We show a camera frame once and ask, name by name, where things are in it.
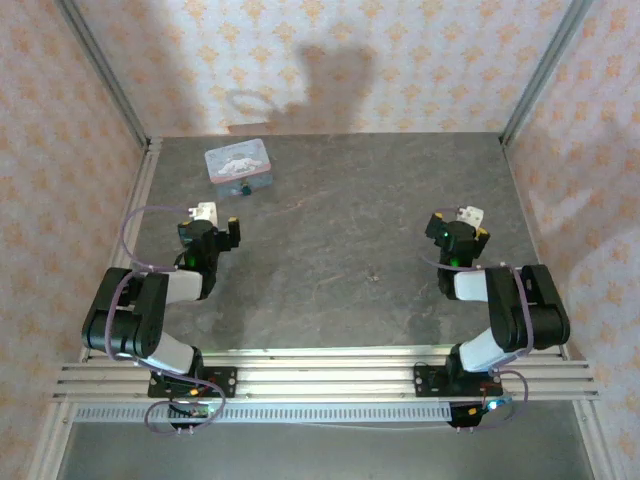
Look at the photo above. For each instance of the small dark padlock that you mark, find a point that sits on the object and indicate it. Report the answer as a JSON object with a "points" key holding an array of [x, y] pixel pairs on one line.
{"points": [[245, 189]]}

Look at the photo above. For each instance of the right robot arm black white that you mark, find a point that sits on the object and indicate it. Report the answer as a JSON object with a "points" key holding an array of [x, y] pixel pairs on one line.
{"points": [[515, 310]]}

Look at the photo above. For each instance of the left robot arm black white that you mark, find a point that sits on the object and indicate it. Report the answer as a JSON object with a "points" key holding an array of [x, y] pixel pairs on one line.
{"points": [[150, 320]]}

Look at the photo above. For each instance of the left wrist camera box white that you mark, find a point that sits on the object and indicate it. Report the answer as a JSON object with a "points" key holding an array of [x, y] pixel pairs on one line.
{"points": [[206, 211]]}

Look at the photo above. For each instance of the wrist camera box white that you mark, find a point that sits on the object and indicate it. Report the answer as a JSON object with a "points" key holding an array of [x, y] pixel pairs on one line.
{"points": [[206, 211], [472, 215]]}

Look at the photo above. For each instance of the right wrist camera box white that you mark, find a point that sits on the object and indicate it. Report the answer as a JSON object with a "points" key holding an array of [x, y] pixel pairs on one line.
{"points": [[472, 215]]}

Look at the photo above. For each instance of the aluminium side rail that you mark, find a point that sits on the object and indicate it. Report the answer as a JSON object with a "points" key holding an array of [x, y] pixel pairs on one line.
{"points": [[142, 200]]}

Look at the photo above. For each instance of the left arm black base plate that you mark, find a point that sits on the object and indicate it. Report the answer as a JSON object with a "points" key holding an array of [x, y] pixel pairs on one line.
{"points": [[225, 382]]}

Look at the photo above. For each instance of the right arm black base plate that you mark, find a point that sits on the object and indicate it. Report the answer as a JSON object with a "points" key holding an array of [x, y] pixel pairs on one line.
{"points": [[427, 380]]}

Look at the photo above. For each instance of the aluminium frame post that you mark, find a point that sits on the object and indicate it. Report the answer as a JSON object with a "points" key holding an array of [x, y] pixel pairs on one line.
{"points": [[545, 70], [107, 80]]}

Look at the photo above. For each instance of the aluminium mounting rail beam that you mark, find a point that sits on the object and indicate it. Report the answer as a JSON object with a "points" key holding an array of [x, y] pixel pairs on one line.
{"points": [[325, 380]]}

